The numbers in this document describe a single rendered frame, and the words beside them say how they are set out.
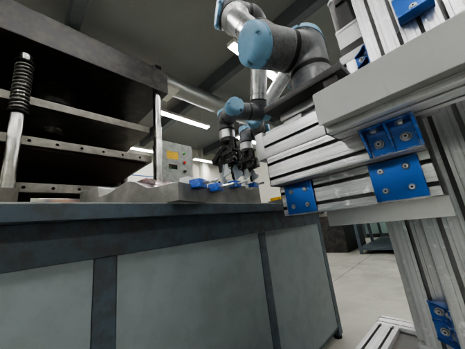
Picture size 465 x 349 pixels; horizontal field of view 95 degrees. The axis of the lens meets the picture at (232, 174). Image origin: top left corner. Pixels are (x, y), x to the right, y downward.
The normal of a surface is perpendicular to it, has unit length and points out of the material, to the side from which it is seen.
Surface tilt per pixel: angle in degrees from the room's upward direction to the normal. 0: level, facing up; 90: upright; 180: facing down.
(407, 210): 90
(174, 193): 90
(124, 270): 90
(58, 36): 90
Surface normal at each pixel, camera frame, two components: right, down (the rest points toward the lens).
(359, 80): -0.74, -0.08
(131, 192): -0.46, -0.16
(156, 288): 0.70, -0.25
